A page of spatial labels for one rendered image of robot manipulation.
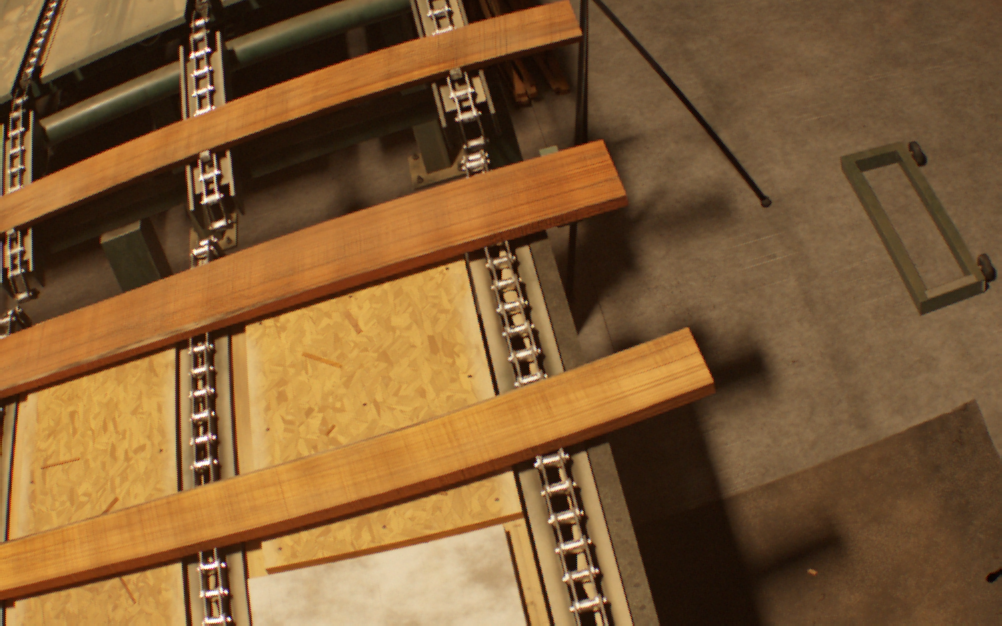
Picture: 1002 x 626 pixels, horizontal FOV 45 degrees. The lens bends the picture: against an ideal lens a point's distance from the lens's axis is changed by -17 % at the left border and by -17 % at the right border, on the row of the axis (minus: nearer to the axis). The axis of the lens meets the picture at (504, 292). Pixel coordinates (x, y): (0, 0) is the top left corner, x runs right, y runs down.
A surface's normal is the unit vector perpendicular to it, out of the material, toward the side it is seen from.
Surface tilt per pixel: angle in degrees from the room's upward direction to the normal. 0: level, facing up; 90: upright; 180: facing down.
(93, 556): 0
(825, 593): 0
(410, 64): 22
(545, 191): 0
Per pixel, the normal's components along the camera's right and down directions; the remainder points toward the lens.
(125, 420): -0.22, -0.73
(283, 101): -0.15, -0.44
